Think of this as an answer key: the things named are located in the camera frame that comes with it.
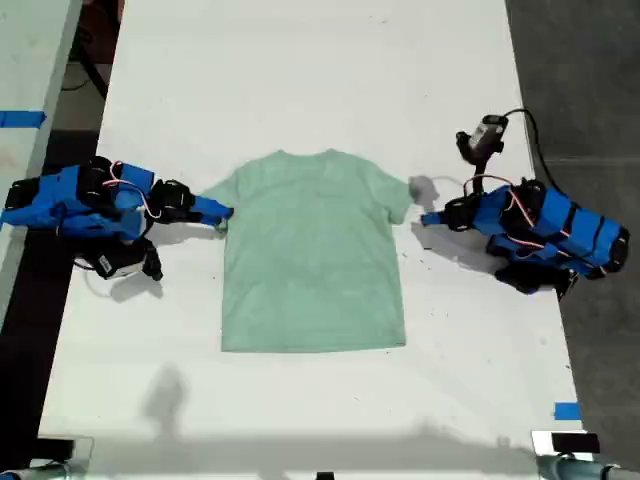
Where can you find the small black clamp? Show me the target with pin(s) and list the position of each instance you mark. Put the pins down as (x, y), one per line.
(325, 476)

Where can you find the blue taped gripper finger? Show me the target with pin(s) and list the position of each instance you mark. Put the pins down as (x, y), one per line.
(207, 220)
(436, 223)
(212, 207)
(436, 215)

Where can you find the dark table leg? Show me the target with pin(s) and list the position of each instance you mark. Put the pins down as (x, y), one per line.
(92, 65)

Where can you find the pale green T-shirt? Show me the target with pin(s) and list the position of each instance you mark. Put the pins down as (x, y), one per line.
(310, 250)

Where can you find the long blue tape strip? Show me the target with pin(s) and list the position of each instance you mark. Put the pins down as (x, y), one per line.
(22, 119)

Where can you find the short blue tape strip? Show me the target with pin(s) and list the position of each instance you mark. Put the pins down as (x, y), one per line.
(567, 411)

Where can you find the black box on silver plate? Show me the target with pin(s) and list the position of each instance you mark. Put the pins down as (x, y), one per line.
(574, 442)

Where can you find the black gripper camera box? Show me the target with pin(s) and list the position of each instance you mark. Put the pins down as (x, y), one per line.
(484, 135)
(120, 262)

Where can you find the blue and black robot arm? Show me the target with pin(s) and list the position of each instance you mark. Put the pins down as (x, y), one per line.
(65, 205)
(565, 232)

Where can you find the white side table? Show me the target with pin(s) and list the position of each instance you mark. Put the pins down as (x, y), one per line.
(25, 65)

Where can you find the grey metal pipe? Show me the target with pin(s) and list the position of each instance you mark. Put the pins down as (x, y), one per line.
(35, 472)
(575, 469)

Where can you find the black box on clear plate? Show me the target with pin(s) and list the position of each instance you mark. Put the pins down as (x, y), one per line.
(57, 447)

